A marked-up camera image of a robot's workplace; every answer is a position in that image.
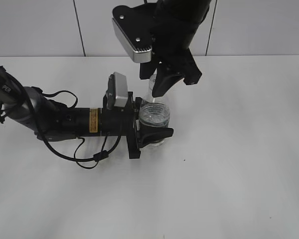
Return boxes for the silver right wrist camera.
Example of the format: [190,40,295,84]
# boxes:
[112,5,152,64]

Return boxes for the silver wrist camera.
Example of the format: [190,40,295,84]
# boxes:
[112,5,152,64]
[106,72,128,110]

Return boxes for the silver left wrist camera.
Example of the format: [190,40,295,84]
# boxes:
[106,72,128,110]

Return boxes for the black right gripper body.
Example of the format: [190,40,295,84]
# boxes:
[150,38,202,85]

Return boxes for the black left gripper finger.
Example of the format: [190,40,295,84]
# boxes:
[138,122,174,148]
[134,97,143,111]

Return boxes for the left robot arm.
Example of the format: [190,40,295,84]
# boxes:
[0,66,173,159]

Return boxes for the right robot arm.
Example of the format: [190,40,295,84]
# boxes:
[140,0,210,98]

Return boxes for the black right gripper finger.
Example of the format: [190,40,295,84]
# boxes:
[139,61,159,80]
[152,63,183,98]

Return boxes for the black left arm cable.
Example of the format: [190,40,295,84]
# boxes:
[0,66,123,170]

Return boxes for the clear Cestbon water bottle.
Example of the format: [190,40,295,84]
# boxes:
[138,73,170,147]

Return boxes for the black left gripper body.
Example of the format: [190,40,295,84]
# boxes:
[100,92,140,159]

